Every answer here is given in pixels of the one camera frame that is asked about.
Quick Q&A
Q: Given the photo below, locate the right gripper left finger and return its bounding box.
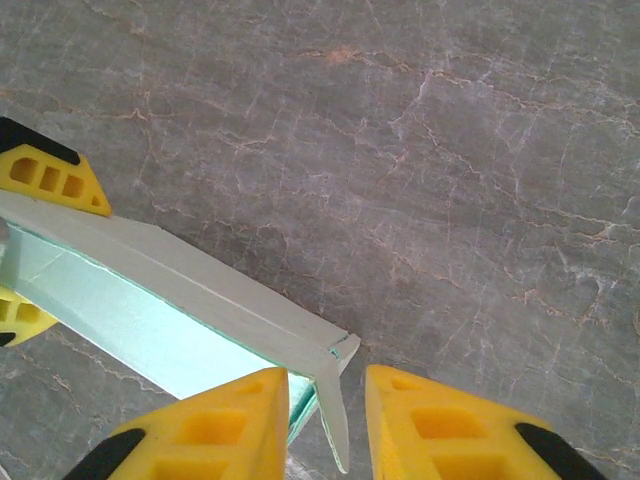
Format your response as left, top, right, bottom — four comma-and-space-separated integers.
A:
62, 366, 291, 480

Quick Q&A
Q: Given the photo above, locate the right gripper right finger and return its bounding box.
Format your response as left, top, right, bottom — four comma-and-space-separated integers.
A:
363, 363, 610, 480

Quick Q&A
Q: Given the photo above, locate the light teal paper box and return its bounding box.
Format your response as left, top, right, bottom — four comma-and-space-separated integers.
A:
0, 192, 362, 475

